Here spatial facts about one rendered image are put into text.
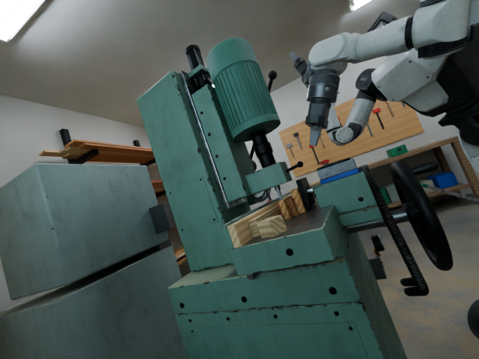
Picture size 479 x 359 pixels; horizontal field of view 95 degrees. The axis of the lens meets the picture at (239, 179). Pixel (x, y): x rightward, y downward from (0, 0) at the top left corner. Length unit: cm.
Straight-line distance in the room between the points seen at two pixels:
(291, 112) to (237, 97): 355
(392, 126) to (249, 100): 364
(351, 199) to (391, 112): 366
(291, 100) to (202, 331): 396
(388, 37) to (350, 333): 67
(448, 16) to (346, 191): 41
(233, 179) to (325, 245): 42
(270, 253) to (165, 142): 59
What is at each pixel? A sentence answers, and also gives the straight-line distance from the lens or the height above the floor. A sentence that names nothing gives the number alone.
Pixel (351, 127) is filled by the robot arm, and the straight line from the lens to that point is 118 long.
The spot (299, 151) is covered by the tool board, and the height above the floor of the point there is 147.
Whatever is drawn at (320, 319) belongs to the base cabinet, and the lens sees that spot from 62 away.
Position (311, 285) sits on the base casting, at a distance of 59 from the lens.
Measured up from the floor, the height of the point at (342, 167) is 99.
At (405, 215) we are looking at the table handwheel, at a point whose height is 81.
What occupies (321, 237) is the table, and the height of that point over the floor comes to 88.
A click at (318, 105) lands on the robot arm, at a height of 118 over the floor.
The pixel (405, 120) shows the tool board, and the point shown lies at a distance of 430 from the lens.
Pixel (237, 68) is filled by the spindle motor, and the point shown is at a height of 140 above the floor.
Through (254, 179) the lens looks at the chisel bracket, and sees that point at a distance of 76.
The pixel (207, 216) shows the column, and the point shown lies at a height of 98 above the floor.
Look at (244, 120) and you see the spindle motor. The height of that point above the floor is 123.
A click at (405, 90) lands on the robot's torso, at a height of 117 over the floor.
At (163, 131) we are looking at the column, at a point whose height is 134.
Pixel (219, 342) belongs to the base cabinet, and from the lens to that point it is 80.
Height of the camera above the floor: 99
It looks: 5 degrees up
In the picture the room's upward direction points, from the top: 19 degrees counter-clockwise
